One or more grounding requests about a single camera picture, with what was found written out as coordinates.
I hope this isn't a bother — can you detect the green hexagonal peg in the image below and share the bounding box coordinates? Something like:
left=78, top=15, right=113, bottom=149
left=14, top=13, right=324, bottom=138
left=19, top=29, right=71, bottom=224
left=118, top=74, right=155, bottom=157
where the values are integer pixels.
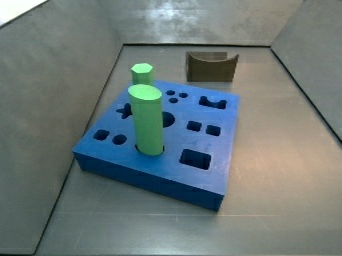
left=131, top=63, right=154, bottom=85

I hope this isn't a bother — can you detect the green round peg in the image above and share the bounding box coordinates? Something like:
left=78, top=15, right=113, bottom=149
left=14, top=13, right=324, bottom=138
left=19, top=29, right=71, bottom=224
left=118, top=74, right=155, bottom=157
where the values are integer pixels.
left=129, top=84, right=163, bottom=156

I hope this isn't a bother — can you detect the black curved fixture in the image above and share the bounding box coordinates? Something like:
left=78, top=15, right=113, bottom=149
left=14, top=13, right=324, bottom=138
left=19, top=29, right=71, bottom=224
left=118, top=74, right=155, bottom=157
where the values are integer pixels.
left=186, top=52, right=240, bottom=82

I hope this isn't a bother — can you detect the blue foam peg board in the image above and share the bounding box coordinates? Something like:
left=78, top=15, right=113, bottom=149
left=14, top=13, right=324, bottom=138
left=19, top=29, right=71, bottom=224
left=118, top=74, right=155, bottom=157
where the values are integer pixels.
left=74, top=81, right=240, bottom=211

